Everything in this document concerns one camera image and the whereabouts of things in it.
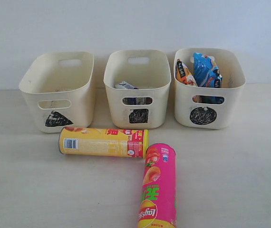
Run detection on blue white milk carton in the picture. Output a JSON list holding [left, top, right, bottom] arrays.
[[115, 81, 150, 105]]

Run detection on orange white noodle bag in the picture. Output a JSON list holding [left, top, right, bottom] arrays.
[[176, 58, 204, 104]]

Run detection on blue black noodle bag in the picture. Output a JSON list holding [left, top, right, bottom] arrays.
[[192, 52, 224, 105]]

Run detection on pink Lays chips can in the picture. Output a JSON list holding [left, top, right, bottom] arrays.
[[137, 143, 176, 228]]

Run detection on purple drink carton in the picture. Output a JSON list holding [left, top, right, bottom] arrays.
[[123, 97, 138, 105]]

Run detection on cream bin with square mark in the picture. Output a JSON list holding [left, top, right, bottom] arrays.
[[104, 49, 172, 129]]

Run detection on yellow Lays chips can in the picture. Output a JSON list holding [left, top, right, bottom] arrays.
[[58, 126, 149, 158]]

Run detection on cream bin with circle mark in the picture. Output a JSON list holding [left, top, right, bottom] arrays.
[[174, 47, 246, 129]]

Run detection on cream bin with triangle mark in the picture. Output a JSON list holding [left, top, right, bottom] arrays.
[[19, 51, 96, 133]]

